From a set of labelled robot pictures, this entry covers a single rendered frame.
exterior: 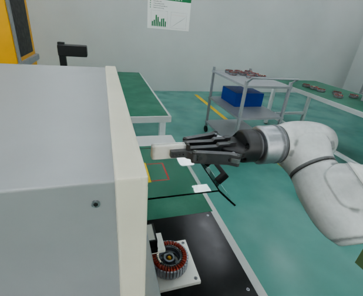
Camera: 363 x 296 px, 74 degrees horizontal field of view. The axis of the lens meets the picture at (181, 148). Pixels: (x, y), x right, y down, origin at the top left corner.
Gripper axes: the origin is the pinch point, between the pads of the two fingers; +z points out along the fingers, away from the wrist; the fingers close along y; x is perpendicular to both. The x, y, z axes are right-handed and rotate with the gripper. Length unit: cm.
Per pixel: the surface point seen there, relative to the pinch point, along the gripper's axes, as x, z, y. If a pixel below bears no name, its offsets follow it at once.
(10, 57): -32, 122, 327
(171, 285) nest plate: -39.9, -2.6, -3.3
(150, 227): -26.0, 2.2, 5.2
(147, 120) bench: -46, -19, 136
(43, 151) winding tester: 13.7, 16.5, -23.8
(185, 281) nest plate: -39.9, -6.5, -3.0
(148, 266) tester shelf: -6.6, 7.3, -20.5
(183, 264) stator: -36.4, -6.5, -0.3
